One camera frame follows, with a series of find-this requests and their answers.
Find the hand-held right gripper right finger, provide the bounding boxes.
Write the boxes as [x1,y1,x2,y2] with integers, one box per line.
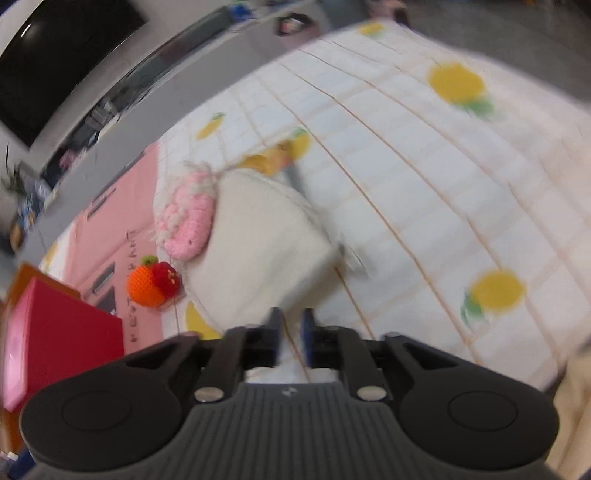
[300,308,463,402]

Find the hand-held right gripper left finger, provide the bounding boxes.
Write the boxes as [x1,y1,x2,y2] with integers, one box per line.
[123,307,284,404]

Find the white fabric pouch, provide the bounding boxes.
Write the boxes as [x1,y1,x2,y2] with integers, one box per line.
[182,169,371,334]

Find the orange-rimmed cardboard box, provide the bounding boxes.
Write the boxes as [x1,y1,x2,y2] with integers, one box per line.
[0,261,82,456]

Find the red crochet strawberry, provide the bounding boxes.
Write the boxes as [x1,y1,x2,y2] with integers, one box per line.
[152,261,181,296]

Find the orange crochet fruit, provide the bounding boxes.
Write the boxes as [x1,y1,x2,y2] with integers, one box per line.
[126,256,170,308]

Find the pink crochet toy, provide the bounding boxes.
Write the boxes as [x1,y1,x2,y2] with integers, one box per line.
[154,161,219,260]

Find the yellow plush toy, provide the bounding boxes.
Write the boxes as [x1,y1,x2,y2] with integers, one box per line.
[239,140,297,177]

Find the grey pen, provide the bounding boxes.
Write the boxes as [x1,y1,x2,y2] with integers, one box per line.
[76,263,116,296]
[87,184,117,218]

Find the checkered fruit-print tablecloth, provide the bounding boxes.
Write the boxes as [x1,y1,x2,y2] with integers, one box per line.
[39,21,591,398]

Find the red box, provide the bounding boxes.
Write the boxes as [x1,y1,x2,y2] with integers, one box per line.
[2,276,126,412]

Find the blue snack bags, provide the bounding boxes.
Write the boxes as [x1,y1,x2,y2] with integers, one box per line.
[17,191,43,228]

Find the green plant in glass vase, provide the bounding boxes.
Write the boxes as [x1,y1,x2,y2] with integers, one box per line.
[0,144,29,200]

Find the pink waste bin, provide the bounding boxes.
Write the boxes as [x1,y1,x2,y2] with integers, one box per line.
[276,13,311,36]

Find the black wall television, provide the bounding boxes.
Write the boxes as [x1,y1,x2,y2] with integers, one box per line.
[0,0,147,149]

